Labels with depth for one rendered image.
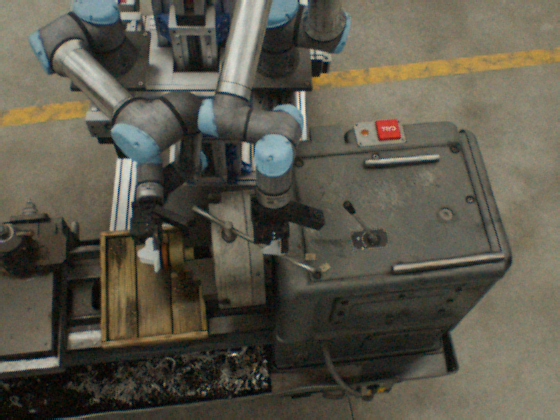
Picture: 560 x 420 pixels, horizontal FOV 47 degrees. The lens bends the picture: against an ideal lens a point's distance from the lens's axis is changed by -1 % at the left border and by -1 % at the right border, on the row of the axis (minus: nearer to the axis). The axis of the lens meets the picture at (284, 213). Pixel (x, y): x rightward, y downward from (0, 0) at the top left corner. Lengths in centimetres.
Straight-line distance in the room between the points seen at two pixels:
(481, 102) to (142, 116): 231
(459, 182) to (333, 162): 33
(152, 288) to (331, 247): 62
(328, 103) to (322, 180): 173
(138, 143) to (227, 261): 36
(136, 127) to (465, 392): 187
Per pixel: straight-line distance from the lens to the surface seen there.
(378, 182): 172
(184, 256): 177
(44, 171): 332
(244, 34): 143
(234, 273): 166
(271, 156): 128
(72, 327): 205
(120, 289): 201
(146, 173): 189
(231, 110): 139
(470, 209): 175
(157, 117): 161
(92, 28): 191
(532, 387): 302
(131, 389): 223
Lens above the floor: 273
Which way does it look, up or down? 63 degrees down
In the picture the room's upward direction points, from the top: 5 degrees clockwise
